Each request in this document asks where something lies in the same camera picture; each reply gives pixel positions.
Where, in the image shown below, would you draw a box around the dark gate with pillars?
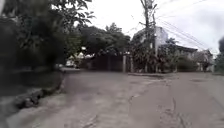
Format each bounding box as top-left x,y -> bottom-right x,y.
87,53 -> 134,74

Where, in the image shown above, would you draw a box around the trees behind gate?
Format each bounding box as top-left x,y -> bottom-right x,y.
78,22 -> 132,58

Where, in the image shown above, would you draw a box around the grey cracked concrete road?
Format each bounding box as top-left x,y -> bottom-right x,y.
6,69 -> 224,128

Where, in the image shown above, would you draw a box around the white vehicle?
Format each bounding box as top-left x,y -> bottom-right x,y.
65,59 -> 77,69

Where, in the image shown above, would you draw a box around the utility pole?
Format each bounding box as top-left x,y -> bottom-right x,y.
139,0 -> 158,74

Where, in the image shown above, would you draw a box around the pale two-storey building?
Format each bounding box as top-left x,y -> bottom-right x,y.
132,25 -> 170,58

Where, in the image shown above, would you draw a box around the large dark green tree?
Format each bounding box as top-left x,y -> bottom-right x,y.
0,0 -> 96,73

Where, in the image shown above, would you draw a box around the low house with roof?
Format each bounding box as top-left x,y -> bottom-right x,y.
173,44 -> 214,73

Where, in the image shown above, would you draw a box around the rough stone kerb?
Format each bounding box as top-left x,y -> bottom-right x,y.
0,71 -> 66,116

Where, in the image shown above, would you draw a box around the bushes along wall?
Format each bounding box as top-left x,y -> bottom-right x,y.
130,38 -> 199,74

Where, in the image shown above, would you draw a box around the overhead wires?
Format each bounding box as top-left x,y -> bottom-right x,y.
126,0 -> 218,54

